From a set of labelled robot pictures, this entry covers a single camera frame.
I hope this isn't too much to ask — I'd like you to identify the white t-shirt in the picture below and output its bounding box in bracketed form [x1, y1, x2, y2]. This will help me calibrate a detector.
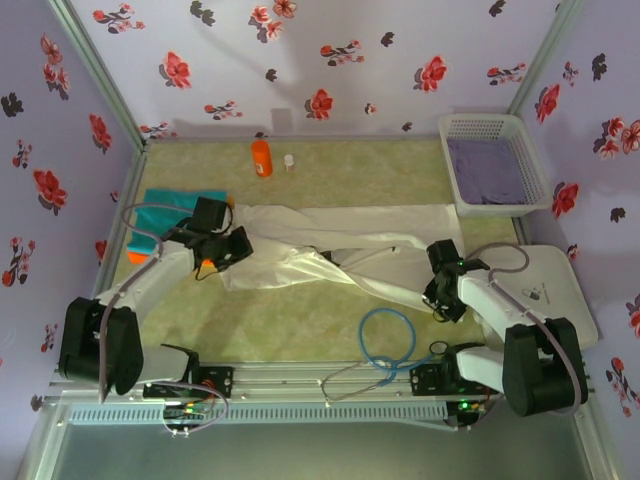
[219, 199, 464, 316]

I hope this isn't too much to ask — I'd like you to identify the teal folded t-shirt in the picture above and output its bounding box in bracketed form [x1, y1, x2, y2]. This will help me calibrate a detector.
[127, 187, 230, 256]

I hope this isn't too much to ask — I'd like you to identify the orange folded t-shirt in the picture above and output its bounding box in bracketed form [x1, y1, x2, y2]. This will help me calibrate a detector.
[127, 197, 236, 274]

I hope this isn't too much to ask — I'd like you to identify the blue stethoscope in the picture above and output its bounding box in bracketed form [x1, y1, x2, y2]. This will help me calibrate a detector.
[319, 307, 451, 405]

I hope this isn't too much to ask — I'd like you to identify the orange bottle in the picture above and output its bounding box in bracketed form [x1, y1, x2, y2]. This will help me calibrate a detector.
[249, 139, 275, 180]

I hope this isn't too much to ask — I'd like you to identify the purple cloth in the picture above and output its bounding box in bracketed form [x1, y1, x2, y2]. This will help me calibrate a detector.
[444, 137, 529, 207]

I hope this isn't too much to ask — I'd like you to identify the white plastic basket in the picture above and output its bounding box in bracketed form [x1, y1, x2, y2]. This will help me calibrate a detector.
[437, 113, 551, 220]

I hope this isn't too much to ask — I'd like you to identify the small electronics board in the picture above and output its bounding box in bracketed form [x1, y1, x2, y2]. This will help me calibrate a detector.
[164, 404, 211, 421]

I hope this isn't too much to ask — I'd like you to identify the grey right arm cable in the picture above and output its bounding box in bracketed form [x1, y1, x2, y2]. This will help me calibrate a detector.
[459, 241, 590, 416]

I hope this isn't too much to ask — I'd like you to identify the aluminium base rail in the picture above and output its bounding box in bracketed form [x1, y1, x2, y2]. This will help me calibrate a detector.
[142, 362, 494, 401]

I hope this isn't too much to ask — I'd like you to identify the white slotted cable duct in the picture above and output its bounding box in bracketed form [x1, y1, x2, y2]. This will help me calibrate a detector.
[67, 402, 449, 426]

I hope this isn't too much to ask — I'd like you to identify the aluminium frame post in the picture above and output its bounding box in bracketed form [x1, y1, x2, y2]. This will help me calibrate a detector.
[46, 0, 150, 149]
[506, 0, 587, 115]

